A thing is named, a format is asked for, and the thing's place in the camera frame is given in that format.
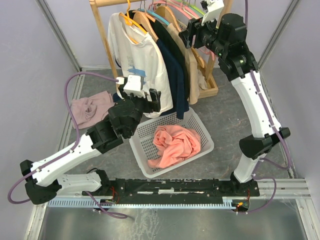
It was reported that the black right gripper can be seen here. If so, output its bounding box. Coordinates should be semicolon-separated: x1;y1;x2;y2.
177;11;227;58

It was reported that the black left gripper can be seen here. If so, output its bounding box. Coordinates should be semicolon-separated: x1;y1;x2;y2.
119;85;162;137

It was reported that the beige tan t shirt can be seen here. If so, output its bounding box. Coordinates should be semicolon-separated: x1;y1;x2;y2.
166;23;200;105

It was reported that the salmon pink t shirt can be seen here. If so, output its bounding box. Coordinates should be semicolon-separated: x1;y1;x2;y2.
147;125;201;169

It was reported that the turquoise plastic hanger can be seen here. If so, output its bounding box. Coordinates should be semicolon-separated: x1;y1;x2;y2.
138;8;170;26

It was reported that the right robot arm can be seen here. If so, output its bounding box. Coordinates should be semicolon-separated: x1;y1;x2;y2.
179;13;291;196

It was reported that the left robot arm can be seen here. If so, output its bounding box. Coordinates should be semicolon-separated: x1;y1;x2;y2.
20;88;161;205

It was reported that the pink plastic hanger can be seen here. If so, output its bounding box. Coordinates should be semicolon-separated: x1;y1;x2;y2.
147;0;216;61

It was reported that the lime green hanger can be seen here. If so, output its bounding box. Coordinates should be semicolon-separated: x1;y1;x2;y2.
177;0;205;16

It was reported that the navy blue t shirt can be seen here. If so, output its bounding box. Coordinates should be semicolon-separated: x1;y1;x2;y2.
112;10;191;120

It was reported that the white printed t shirt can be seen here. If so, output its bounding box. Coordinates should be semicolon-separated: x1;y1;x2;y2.
107;13;173;118

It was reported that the orange plastic hanger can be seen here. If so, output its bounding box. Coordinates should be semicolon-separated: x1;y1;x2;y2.
119;0;147;34

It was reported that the white perforated plastic basket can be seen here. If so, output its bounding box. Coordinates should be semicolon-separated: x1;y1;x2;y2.
129;107;215;178

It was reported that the cream cloth in rack base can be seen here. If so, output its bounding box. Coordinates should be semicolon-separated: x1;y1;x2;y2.
197;69;208;90

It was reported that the mauve pink crumpled garment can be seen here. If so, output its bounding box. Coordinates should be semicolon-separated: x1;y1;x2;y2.
71;91;115;129

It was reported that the wooden clothes rack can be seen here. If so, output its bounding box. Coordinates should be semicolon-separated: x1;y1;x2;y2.
89;0;234;100

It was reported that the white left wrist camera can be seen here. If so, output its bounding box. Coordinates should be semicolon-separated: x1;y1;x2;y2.
115;74;146;99

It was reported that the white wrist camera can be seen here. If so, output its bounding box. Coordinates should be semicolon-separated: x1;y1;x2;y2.
115;74;146;99
200;0;224;26

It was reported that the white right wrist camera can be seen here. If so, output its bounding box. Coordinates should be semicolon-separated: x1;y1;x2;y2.
200;0;224;26

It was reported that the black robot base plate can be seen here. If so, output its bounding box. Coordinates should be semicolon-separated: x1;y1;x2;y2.
91;169;260;206

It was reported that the light blue cable duct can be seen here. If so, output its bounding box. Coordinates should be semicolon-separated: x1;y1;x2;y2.
46;196;251;209

